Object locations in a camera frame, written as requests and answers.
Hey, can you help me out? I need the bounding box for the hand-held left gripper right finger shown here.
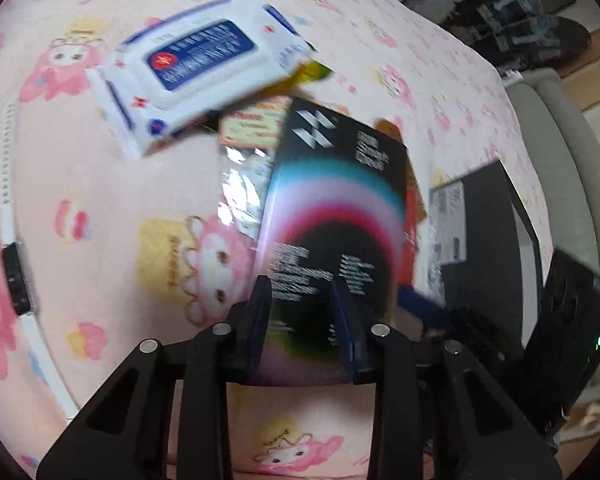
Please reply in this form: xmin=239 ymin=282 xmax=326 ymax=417
xmin=329 ymin=276 xmax=563 ymax=480

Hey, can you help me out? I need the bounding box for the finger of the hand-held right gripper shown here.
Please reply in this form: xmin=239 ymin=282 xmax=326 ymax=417
xmin=398 ymin=285 xmax=528 ymax=363

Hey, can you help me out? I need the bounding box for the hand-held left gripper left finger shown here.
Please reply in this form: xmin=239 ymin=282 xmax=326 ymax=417
xmin=36 ymin=275 xmax=273 ymax=480

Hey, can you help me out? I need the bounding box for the black container box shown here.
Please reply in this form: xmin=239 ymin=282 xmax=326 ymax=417
xmin=426 ymin=160 xmax=542 ymax=313

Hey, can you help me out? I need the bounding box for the black box with rainbow gradient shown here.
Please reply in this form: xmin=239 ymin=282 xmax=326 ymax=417
xmin=254 ymin=96 xmax=410 ymax=386

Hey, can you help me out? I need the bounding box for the white printed snack packet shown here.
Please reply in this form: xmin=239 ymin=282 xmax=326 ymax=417
xmin=219 ymin=144 xmax=277 ymax=242

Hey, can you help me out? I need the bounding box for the grey chair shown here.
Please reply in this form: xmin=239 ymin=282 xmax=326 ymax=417
xmin=502 ymin=67 xmax=600 ymax=283

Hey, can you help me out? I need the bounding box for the orange card packet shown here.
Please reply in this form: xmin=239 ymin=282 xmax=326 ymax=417
xmin=217 ymin=96 xmax=293 ymax=149

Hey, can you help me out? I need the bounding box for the pink printed blanket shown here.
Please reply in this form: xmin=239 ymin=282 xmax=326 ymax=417
xmin=0 ymin=0 xmax=556 ymax=480

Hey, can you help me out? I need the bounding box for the yellow snack packet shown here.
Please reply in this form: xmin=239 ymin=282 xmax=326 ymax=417
xmin=265 ymin=59 xmax=334 ymax=98

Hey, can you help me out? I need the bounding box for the white blue wet wipes pack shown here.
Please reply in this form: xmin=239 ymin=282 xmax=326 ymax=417
xmin=86 ymin=0 xmax=315 ymax=161

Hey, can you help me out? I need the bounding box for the dark shoe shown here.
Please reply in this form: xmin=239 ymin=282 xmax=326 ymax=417
xmin=475 ymin=15 xmax=594 ymax=63

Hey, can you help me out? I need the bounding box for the white cable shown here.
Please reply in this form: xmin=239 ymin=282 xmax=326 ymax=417
xmin=0 ymin=102 xmax=81 ymax=421

